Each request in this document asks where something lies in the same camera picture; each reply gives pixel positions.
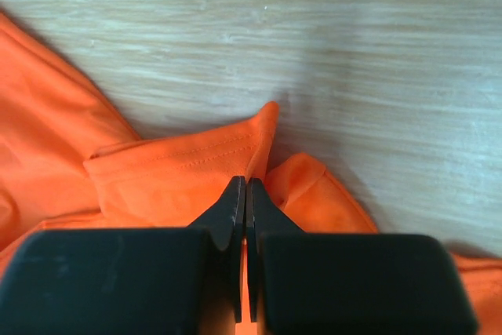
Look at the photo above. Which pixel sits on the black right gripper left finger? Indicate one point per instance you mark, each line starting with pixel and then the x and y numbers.
pixel 131 280

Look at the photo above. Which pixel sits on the orange t-shirt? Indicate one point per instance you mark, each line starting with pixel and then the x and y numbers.
pixel 70 161

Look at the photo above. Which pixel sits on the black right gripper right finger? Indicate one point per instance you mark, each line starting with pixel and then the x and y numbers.
pixel 301 282

